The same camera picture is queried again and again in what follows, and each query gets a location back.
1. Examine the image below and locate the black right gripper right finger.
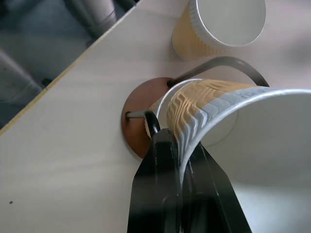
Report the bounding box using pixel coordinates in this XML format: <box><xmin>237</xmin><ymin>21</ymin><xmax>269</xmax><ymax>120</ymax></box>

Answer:
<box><xmin>182</xmin><ymin>142</ymin><xmax>246</xmax><ymax>233</ymax></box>

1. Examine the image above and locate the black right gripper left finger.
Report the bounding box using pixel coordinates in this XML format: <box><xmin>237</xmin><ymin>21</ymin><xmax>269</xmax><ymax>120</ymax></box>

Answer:
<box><xmin>130</xmin><ymin>128</ymin><xmax>183</xmax><ymax>233</ymax></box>

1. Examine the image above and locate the ribbed yellow white paper cup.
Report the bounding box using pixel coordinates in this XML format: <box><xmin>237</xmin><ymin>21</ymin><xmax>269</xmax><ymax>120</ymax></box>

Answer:
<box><xmin>171</xmin><ymin>0</ymin><xmax>267</xmax><ymax>61</ymax></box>
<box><xmin>142</xmin><ymin>78</ymin><xmax>209</xmax><ymax>137</ymax></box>
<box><xmin>166</xmin><ymin>79</ymin><xmax>311</xmax><ymax>233</ymax></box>

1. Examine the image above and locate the grey robot leg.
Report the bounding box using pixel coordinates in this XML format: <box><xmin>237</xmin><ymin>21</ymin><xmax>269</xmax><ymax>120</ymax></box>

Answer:
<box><xmin>77</xmin><ymin>0</ymin><xmax>137</xmax><ymax>39</ymax></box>

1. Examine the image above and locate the wire cup holder wooden base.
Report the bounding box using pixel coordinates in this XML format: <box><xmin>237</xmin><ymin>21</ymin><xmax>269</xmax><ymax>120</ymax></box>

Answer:
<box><xmin>121</xmin><ymin>56</ymin><xmax>271</xmax><ymax>160</ymax></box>

